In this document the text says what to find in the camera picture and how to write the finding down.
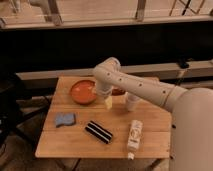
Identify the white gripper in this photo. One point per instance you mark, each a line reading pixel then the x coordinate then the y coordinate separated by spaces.
pixel 104 89

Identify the orange ceramic bowl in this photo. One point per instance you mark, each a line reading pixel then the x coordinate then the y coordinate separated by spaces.
pixel 82 92

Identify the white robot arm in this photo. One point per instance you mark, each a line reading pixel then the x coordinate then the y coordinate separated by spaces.
pixel 191 139

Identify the clear plastic cup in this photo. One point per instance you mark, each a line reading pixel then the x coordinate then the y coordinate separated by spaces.
pixel 131 101

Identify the black white striped box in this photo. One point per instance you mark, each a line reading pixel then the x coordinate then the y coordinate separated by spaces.
pixel 99 132

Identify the wooden folding table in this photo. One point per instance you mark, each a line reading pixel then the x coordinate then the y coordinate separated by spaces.
pixel 75 142

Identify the white lotion bottle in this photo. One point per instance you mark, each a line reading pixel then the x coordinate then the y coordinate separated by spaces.
pixel 134 138

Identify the blue sponge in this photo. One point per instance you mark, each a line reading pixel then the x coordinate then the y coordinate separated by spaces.
pixel 65 119

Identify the metal railing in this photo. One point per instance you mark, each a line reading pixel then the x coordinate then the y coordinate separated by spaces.
pixel 27 14

